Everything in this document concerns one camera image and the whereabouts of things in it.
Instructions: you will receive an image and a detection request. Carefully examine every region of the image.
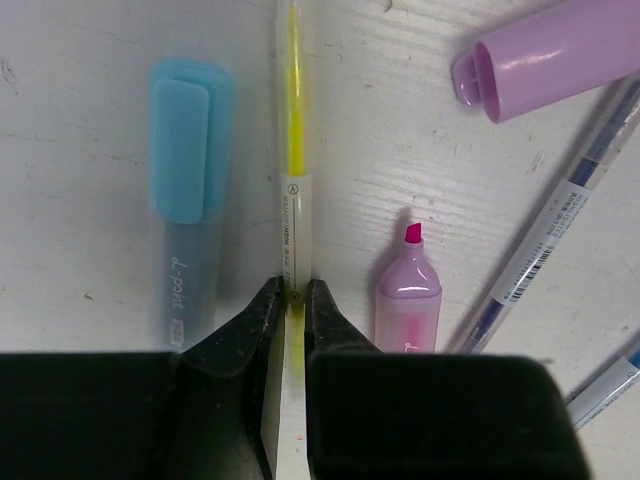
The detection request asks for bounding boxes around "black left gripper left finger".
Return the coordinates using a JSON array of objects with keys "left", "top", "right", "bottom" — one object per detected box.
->
[{"left": 1, "top": 277, "right": 284, "bottom": 479}]

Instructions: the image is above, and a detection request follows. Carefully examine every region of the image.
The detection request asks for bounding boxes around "clear light blue pen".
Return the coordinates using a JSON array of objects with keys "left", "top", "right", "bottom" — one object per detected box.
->
[{"left": 566, "top": 333, "right": 639, "bottom": 431}]

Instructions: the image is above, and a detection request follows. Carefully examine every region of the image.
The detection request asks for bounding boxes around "purple highlighter cap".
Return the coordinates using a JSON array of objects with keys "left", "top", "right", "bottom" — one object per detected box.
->
[{"left": 451, "top": 0, "right": 639, "bottom": 124}]

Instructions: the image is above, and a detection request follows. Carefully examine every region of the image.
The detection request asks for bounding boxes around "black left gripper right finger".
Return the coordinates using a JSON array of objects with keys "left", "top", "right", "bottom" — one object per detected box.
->
[{"left": 304, "top": 280, "right": 591, "bottom": 479}]

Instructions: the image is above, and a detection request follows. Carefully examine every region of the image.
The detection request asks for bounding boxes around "pink highlighter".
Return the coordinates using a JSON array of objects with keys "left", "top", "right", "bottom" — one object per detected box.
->
[{"left": 374, "top": 223, "right": 443, "bottom": 354}]

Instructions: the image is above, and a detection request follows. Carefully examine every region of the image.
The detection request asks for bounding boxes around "clear dark blue pen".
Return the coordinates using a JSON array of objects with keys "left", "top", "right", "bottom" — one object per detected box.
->
[{"left": 446, "top": 73, "right": 639, "bottom": 354}]

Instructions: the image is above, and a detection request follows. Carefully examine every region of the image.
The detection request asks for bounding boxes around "thin yellow pen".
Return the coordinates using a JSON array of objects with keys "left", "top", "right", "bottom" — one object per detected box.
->
[{"left": 276, "top": 1, "right": 312, "bottom": 378}]

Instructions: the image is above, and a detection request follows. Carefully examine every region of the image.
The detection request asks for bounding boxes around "blue highlighter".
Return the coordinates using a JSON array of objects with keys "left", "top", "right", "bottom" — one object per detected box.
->
[{"left": 149, "top": 58, "right": 235, "bottom": 350}]

